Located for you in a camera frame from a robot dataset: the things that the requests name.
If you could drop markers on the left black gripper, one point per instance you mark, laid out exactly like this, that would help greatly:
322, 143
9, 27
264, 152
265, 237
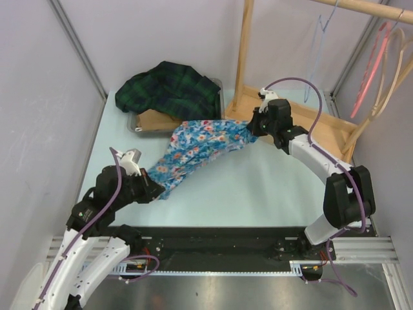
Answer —
151, 189

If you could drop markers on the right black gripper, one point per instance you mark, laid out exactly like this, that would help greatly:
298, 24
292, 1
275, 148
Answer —
253, 126

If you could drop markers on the blue floral skirt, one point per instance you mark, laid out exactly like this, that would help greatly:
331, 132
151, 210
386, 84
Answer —
193, 145

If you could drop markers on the beige wooden hanger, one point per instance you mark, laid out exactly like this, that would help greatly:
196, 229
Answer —
391, 80

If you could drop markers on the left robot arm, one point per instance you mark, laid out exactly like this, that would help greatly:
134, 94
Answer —
65, 284

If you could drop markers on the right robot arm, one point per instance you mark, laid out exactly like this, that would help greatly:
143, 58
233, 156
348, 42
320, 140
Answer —
348, 199

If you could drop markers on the pink plastic hanger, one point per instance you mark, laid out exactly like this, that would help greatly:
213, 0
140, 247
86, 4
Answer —
376, 55

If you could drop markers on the wooden clothes rack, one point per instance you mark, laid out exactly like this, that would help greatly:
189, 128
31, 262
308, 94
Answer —
334, 134

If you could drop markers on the tan folded garment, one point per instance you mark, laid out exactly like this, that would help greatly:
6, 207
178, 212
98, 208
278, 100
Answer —
153, 121

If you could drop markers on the green plaid garment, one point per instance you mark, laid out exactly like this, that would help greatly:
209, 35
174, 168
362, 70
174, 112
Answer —
171, 88

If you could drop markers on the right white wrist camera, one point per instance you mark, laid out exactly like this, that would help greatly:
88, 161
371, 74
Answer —
266, 96

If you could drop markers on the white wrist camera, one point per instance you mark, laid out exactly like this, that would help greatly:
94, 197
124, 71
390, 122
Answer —
266, 96
129, 161

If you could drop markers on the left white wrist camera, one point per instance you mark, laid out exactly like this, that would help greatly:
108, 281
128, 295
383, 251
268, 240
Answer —
129, 161

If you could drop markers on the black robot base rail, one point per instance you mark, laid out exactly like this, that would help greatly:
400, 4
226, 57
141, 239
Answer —
227, 250

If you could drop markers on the blue wire hanger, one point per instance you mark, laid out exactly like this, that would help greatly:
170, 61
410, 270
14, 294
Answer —
318, 40

